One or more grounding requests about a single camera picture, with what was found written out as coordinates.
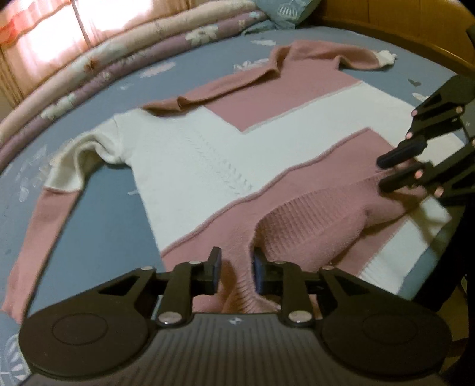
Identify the wooden headboard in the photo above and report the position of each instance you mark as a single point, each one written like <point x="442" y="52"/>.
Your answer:
<point x="408" y="26"/>

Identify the person's dark clothing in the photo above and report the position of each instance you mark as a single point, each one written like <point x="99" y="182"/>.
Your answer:
<point x="460" y="259"/>

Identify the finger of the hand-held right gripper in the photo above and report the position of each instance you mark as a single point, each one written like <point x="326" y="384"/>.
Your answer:
<point x="404" y="150"/>
<point x="404" y="178"/>

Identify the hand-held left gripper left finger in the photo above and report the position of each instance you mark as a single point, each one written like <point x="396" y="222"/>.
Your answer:
<point x="217" y="267"/>

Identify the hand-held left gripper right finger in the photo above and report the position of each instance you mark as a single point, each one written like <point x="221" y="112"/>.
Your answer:
<point x="258" y="271"/>

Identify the blue pillow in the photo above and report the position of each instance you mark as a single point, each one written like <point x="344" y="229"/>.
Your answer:
<point x="289" y="11"/>

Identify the pink and white sweater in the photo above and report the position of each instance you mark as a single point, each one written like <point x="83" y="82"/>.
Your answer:
<point x="185" y="156"/>

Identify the folded floral quilt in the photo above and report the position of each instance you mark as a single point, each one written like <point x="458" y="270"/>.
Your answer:
<point x="111" y="55"/>

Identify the pink curtain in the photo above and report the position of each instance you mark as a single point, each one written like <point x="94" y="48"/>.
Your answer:
<point x="37" y="44"/>

